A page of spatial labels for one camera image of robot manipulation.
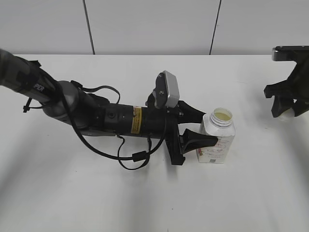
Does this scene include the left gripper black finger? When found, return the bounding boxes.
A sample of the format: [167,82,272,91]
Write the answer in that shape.
[180,129,218,154]
[178,101,206,124]

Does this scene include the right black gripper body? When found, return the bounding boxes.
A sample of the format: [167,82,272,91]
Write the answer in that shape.
[264,55,309,103]

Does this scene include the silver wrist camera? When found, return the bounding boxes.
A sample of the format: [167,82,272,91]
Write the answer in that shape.
[153,70,180,109]
[272,45,309,63]

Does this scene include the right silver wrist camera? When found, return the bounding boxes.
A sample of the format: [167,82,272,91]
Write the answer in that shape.
[272,45,309,63]

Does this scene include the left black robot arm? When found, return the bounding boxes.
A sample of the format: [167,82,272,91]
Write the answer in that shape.
[0,50,218,165]

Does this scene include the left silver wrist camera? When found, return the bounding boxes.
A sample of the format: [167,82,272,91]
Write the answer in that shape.
[153,70,180,109]

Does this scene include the white yili changqing bottle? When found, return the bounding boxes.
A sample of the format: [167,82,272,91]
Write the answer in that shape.
[197,107,237,164]

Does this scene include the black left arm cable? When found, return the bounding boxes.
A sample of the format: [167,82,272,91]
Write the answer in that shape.
[57,81,167,170]

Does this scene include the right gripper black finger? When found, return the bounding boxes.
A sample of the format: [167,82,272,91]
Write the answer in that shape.
[292,99,309,117]
[271,96,294,118]

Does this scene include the white plastic bottle cap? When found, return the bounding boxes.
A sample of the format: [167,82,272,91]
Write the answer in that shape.
[278,108,295,122]

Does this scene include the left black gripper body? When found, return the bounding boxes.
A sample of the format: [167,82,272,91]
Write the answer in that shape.
[145,94,187,166]

